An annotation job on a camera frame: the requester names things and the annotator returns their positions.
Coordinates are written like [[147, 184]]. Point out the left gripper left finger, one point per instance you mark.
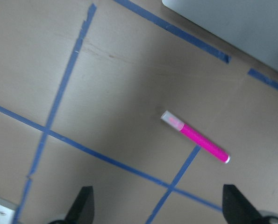
[[82, 209]]

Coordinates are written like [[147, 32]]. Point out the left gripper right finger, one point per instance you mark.
[[237, 209]]

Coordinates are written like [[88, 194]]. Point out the pink marker pen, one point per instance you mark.
[[196, 137]]

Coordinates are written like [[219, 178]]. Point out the silver laptop notebook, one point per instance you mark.
[[249, 25]]

